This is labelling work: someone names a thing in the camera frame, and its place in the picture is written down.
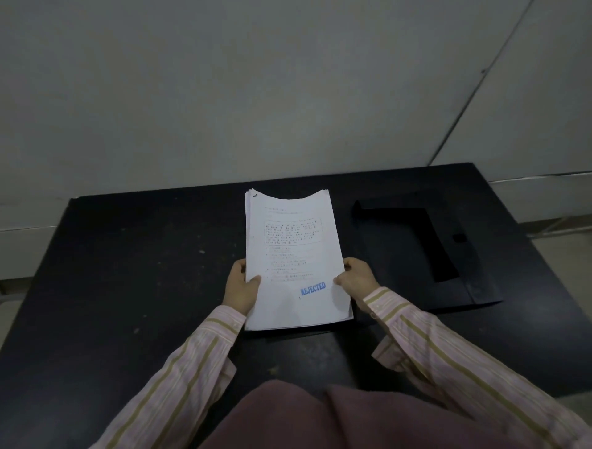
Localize person's right hand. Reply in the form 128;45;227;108
332;257;381;306

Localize person's left hand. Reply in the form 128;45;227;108
222;258;263;316

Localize stack of white printed papers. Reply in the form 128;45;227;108
244;188;354;332

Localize person's right forearm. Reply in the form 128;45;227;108
362;286;592;449

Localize person's left forearm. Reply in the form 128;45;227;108
89;305;247;449

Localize black document folder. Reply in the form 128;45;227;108
350;187;504;312

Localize person's maroon trousers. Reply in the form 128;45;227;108
198;380;533;449

